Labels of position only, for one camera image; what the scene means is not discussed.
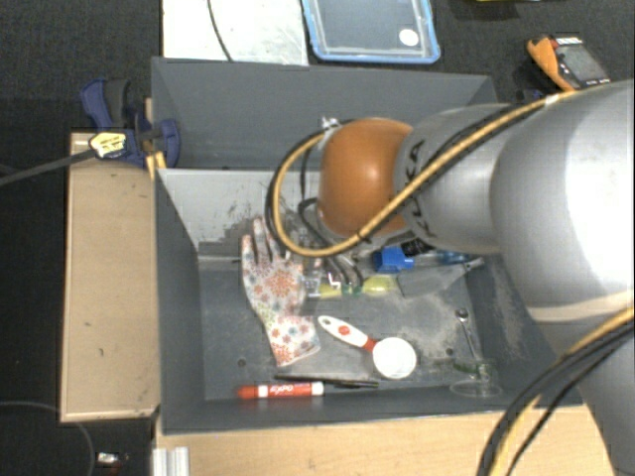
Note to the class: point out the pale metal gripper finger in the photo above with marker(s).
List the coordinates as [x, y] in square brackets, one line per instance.
[312, 290]

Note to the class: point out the white floral glove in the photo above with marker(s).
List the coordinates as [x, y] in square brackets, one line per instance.
[278, 295]

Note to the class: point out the yellow toy fruit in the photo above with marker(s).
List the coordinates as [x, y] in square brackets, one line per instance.
[379, 286]

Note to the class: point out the clear bottle with blue cap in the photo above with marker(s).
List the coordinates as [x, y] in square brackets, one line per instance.
[392, 259]

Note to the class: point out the red and white measuring scoop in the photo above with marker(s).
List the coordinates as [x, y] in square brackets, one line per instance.
[394, 357]

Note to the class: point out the red marker pen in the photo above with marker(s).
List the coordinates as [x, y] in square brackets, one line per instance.
[283, 390]

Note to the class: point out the dark green small piece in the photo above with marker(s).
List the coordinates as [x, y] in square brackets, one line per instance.
[454, 365]

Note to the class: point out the clear glass thing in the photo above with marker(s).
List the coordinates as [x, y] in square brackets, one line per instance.
[478, 382]

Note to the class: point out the grey metal bin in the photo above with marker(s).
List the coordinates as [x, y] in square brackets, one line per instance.
[233, 112]

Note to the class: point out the pale wood flat board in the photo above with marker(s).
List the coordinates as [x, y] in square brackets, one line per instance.
[109, 285]

